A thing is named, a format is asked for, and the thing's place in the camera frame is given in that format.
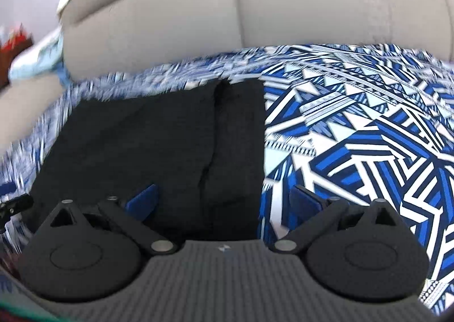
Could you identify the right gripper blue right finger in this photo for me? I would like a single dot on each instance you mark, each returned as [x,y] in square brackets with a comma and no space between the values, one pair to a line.
[305,204]

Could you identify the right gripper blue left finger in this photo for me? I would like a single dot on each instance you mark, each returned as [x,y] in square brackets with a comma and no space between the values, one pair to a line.
[140,206]

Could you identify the black pants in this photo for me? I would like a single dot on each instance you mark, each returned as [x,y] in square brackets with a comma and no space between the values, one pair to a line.
[203,149]

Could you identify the blue white patterned cloth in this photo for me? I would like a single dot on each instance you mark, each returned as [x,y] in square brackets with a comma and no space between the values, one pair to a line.
[361,123]

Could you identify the light blue garment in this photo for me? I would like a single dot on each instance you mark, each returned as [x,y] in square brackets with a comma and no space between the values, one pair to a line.
[46,56]

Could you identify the red box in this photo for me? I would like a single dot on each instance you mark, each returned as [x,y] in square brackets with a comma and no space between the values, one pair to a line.
[17,41]

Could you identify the beige leather sofa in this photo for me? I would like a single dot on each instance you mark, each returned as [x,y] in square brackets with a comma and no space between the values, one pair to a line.
[102,36]

